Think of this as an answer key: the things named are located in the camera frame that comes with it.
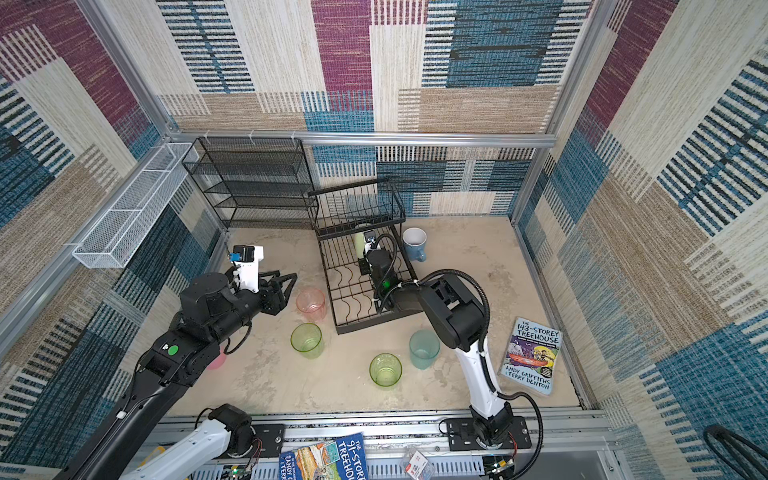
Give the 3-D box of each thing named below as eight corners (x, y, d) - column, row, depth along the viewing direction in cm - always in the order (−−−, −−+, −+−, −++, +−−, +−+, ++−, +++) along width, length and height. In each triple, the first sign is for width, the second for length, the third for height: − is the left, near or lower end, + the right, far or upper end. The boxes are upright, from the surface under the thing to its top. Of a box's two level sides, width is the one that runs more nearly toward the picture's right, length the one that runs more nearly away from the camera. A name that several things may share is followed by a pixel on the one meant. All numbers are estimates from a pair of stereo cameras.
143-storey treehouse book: (498, 374, 84) (501, 370, 82) (514, 318, 95) (517, 313, 93) (547, 397, 81) (551, 395, 78) (558, 336, 91) (562, 332, 89)
